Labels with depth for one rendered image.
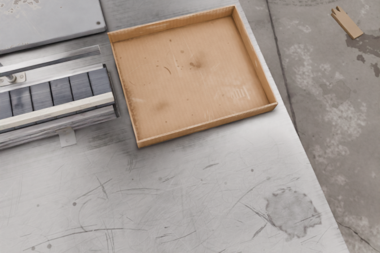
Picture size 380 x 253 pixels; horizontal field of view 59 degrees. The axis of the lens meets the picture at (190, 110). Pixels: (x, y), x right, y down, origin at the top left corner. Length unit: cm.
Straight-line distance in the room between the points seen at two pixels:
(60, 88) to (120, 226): 29
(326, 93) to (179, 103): 120
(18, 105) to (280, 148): 53
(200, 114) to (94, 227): 30
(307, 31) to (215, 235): 148
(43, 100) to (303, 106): 131
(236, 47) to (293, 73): 103
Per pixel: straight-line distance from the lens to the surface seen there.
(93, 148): 71
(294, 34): 194
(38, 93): 73
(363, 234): 172
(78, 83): 71
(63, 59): 65
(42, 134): 74
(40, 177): 73
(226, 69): 77
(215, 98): 74
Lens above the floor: 150
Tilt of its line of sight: 69 degrees down
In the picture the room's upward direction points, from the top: 9 degrees clockwise
